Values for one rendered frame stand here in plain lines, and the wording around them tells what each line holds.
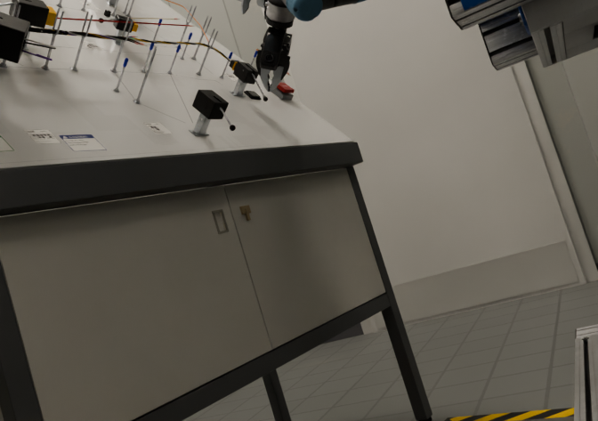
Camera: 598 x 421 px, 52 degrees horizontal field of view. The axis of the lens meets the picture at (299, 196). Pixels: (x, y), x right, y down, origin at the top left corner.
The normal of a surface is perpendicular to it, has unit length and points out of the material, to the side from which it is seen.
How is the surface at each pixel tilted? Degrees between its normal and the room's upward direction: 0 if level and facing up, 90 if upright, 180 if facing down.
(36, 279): 90
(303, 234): 90
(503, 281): 90
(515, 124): 90
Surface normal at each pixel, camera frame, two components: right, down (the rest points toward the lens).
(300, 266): 0.75, -0.29
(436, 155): -0.42, 0.05
